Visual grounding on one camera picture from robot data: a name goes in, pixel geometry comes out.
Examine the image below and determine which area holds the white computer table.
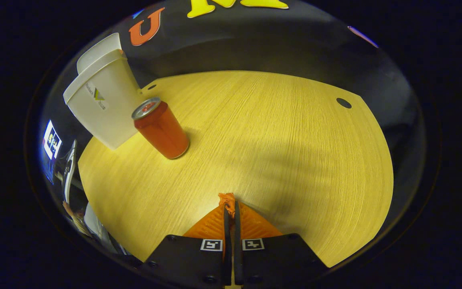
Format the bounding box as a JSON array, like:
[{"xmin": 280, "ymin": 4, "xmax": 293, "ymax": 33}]
[{"xmin": 54, "ymin": 140, "xmax": 78, "ymax": 203}]

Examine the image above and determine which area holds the white desktop garbage bin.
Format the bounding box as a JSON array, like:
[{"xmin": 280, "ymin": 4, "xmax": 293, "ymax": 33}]
[{"xmin": 63, "ymin": 33, "xmax": 143, "ymax": 151}]

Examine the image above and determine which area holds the computer monitor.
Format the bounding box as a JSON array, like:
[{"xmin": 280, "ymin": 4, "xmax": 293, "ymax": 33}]
[{"xmin": 41, "ymin": 120, "xmax": 63, "ymax": 182}]

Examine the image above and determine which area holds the red pop can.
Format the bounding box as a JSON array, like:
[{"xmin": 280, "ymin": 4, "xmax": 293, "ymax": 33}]
[{"xmin": 132, "ymin": 97, "xmax": 190, "ymax": 160}]

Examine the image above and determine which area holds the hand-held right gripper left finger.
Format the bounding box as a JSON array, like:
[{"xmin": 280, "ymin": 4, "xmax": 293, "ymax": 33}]
[{"xmin": 141, "ymin": 204, "xmax": 231, "ymax": 286}]

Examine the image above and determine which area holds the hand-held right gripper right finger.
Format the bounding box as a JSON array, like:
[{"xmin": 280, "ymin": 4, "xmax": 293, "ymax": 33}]
[{"xmin": 234, "ymin": 201, "xmax": 330, "ymax": 287}]

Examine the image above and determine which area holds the orange paper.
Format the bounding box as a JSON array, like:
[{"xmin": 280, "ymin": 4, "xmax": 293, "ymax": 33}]
[{"xmin": 218, "ymin": 193, "xmax": 236, "ymax": 219}]

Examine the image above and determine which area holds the black backdrop cloth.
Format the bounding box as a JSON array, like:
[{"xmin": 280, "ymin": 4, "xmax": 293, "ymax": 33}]
[{"xmin": 51, "ymin": 0, "xmax": 424, "ymax": 201}]

